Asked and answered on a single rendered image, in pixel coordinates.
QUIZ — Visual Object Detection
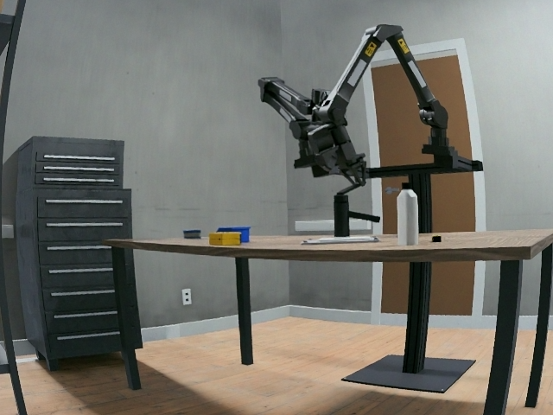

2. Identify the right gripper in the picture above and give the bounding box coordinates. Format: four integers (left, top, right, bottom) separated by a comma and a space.
310, 108, 348, 127

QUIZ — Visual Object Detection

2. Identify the blue square bin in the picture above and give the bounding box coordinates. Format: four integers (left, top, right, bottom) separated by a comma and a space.
216, 227, 251, 243

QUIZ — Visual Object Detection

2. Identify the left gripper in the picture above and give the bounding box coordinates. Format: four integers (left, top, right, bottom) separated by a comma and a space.
335, 139, 366, 187

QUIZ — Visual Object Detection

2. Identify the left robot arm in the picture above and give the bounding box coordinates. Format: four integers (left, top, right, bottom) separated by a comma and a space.
308, 24, 454, 171

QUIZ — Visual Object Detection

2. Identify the white bottle with black cap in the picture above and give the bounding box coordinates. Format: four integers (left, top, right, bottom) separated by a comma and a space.
397, 182, 418, 246

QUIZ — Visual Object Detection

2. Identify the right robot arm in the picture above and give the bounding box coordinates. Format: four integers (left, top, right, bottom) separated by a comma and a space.
257, 77, 332, 163

